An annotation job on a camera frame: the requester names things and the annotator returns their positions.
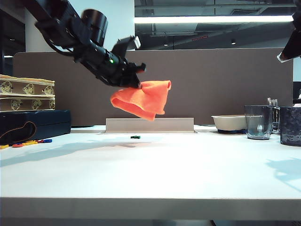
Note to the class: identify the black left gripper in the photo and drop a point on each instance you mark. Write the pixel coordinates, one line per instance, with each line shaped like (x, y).
(122, 73)

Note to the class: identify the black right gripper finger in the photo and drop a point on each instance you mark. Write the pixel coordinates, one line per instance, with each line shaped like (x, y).
(292, 44)

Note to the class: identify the orange microfibre cloth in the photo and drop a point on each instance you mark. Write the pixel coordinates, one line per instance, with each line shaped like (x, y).
(145, 101)

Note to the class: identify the green letter magnet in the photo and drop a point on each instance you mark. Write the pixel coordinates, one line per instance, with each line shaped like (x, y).
(135, 136)

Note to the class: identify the blue letter magnet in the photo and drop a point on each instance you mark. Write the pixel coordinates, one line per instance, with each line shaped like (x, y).
(48, 140)

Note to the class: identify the red letter magnet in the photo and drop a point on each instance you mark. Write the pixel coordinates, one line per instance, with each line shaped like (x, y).
(41, 141)
(17, 145)

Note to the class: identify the yellow letter magnet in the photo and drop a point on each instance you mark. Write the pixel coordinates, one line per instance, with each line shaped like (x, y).
(29, 142)
(4, 147)

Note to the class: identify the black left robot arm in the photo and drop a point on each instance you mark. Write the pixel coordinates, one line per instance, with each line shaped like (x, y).
(70, 28)

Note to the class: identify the thin sticks bundle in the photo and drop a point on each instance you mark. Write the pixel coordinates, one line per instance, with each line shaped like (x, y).
(272, 102)

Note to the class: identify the red ceiling sign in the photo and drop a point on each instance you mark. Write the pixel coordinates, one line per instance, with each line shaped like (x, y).
(200, 38)

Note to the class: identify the brown desk partition panel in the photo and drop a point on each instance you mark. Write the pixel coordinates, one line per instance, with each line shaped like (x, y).
(211, 94)

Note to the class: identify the clear glass holder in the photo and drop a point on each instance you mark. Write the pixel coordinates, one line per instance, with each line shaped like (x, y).
(276, 120)

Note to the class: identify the dark textured cup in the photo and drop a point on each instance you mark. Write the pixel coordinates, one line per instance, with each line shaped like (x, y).
(291, 127)

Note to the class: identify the white ceiling light strip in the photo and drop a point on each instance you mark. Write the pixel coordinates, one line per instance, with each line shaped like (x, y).
(211, 19)

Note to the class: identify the clear glass cup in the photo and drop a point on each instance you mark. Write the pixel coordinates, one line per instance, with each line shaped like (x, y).
(258, 124)

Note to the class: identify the dark blue case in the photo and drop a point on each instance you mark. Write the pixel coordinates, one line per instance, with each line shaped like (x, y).
(51, 124)

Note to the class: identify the white bowl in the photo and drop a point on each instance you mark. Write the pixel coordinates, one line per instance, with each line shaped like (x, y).
(229, 123)

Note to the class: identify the yellow brown patterned box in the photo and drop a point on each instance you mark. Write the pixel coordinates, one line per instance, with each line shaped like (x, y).
(26, 88)
(26, 104)

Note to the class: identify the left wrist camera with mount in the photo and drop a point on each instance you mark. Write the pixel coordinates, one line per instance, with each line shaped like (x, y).
(127, 46)

